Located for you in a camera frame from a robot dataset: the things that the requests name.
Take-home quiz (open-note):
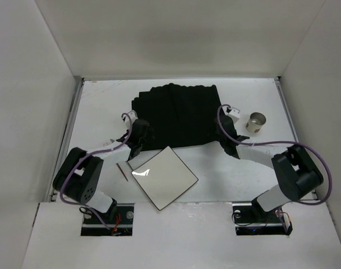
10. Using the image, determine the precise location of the black cloth placemat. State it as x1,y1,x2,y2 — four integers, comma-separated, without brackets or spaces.
131,84,221,151

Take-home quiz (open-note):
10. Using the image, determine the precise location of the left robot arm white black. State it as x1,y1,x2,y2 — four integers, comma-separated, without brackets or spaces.
53,119,153,229

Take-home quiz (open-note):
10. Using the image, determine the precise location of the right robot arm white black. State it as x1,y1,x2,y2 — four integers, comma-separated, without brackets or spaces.
214,115,324,221

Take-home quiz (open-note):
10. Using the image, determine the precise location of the metal cup with paper sleeve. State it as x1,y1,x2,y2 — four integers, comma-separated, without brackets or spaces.
246,112,266,133

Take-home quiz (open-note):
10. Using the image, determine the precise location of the copper fork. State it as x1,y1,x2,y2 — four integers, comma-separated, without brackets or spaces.
116,163,128,182

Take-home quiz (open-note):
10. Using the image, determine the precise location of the square white plate black rim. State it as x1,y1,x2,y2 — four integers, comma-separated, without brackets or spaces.
132,147,199,211

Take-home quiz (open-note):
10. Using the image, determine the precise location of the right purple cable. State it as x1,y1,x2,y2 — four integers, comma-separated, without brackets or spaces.
216,104,334,205

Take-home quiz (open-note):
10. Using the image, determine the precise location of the purple cable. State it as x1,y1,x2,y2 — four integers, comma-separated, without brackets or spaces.
59,112,135,229
216,104,334,205

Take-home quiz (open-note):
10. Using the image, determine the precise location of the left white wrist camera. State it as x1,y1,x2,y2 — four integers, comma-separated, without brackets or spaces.
121,110,137,123

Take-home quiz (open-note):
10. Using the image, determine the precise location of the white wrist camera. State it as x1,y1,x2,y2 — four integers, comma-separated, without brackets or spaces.
121,110,137,123
226,107,241,123

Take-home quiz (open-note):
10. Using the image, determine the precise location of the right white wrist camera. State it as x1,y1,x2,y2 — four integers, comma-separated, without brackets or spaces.
226,107,241,123

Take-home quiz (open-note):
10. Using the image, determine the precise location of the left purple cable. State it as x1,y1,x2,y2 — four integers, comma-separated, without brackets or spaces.
59,112,135,229

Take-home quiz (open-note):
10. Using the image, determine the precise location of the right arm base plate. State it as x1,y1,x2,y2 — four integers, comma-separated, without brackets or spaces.
231,203,293,236

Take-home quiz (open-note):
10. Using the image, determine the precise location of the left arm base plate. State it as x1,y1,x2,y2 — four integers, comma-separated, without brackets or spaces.
79,203,135,236

